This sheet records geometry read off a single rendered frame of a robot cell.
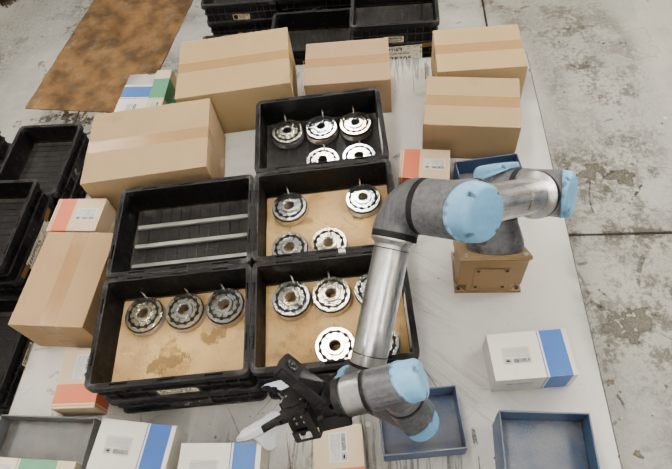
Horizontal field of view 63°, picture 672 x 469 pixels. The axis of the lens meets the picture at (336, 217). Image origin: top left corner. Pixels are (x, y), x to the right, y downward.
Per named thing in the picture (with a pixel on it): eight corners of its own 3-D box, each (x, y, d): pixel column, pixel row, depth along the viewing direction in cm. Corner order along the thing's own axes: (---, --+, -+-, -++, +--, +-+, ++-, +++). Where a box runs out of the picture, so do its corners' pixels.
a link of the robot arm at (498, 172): (486, 206, 157) (486, 158, 154) (531, 211, 147) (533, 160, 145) (463, 213, 148) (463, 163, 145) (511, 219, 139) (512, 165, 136)
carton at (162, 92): (162, 82, 215) (157, 70, 210) (177, 81, 214) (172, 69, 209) (148, 127, 202) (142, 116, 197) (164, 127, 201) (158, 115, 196)
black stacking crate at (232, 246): (262, 197, 172) (253, 175, 163) (261, 282, 155) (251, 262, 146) (138, 212, 174) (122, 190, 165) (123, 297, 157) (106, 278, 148)
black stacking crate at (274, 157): (379, 112, 187) (378, 87, 178) (390, 182, 170) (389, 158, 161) (264, 127, 189) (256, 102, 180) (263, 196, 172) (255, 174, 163)
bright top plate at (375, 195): (376, 182, 165) (376, 180, 164) (383, 209, 159) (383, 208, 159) (343, 188, 165) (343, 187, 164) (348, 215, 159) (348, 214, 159)
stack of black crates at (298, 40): (357, 61, 301) (352, 7, 273) (356, 100, 285) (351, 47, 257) (285, 65, 306) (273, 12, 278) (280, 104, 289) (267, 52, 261)
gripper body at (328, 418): (292, 445, 103) (351, 432, 100) (273, 408, 101) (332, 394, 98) (303, 417, 110) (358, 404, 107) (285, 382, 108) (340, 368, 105)
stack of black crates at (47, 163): (58, 172, 279) (19, 125, 251) (115, 170, 276) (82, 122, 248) (31, 239, 257) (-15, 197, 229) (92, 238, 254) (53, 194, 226)
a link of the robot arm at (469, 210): (528, 165, 146) (405, 178, 107) (587, 168, 136) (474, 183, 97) (526, 210, 148) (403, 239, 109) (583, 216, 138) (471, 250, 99)
